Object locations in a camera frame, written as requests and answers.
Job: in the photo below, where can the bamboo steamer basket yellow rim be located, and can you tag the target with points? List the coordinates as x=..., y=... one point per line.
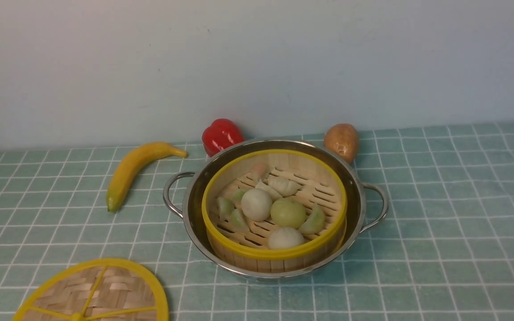
x=320, y=184

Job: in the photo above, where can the woven bamboo steamer lid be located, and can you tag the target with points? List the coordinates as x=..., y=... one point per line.
x=109, y=289

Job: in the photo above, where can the stainless steel pot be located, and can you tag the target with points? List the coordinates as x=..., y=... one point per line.
x=368, y=204

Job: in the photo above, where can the pink dumpling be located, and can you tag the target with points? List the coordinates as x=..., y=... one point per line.
x=259, y=172

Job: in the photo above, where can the white pleated dumpling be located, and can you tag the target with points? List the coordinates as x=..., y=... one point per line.
x=283, y=186

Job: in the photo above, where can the red bell pepper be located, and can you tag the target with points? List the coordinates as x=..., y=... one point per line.
x=221, y=134

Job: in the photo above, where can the white round bun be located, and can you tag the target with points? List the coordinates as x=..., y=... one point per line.
x=256, y=205
x=285, y=237

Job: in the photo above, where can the green dumpling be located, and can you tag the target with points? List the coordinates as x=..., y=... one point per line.
x=225, y=208
x=314, y=224
x=237, y=221

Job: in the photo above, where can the green round bun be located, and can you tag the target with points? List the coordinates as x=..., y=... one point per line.
x=286, y=212

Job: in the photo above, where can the brown potato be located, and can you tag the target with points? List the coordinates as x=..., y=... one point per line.
x=343, y=139

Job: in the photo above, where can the yellow banana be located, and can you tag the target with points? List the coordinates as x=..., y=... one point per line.
x=131, y=165

